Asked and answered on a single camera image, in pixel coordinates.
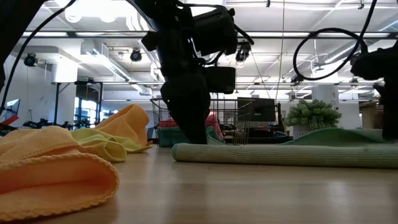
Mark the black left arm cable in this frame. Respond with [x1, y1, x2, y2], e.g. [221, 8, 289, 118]
[0, 0, 77, 114]

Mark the green plant in white pot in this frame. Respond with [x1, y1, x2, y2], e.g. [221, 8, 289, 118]
[284, 98, 343, 140]

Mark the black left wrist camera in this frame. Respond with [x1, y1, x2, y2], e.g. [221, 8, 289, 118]
[203, 65, 237, 95]

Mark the orange microfiber towel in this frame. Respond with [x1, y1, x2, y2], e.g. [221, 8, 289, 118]
[0, 125, 120, 222]
[94, 103, 151, 147]

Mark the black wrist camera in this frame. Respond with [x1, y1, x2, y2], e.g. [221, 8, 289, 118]
[349, 48, 386, 81]
[203, 65, 237, 95]

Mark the black aluminium table frame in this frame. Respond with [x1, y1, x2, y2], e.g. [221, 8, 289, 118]
[223, 134, 295, 145]

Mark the black wire basket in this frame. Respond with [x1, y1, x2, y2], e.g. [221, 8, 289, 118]
[150, 98, 256, 146]

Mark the teal microfiber towel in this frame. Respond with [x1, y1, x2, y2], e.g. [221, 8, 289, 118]
[156, 125, 225, 148]

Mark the black computer monitor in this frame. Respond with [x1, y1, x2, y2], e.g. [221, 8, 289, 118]
[237, 96, 277, 123]

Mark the green microfiber towel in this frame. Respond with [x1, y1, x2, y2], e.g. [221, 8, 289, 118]
[171, 128, 398, 170]

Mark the black frame stand with box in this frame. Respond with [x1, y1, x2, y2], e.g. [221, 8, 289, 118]
[51, 81, 104, 126]

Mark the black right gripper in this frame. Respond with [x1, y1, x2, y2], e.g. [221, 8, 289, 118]
[374, 40, 398, 141]

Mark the yellow microfiber towel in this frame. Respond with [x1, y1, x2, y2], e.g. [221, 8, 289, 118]
[70, 128, 154, 163]

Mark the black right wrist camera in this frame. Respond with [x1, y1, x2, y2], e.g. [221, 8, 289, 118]
[349, 48, 386, 81]

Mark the lit tilted monitor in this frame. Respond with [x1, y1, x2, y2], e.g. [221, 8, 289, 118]
[3, 98, 21, 122]

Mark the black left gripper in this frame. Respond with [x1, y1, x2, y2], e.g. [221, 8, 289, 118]
[141, 24, 213, 145]

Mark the pink microfiber towel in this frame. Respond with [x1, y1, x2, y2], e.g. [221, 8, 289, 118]
[159, 111, 224, 140]

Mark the red flat strip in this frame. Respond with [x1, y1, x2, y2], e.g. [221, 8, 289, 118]
[0, 114, 21, 128]

